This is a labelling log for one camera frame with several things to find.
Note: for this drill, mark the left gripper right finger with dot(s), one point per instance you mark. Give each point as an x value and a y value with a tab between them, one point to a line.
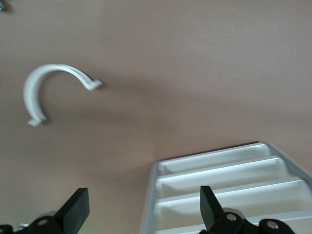
209	207

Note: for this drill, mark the white curved plastic clip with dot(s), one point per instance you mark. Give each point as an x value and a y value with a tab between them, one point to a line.
29	97

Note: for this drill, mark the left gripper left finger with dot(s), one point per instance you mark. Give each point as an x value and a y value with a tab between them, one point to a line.
73	212

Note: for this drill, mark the white drawer cabinet shell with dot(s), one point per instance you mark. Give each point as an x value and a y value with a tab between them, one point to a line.
148	195

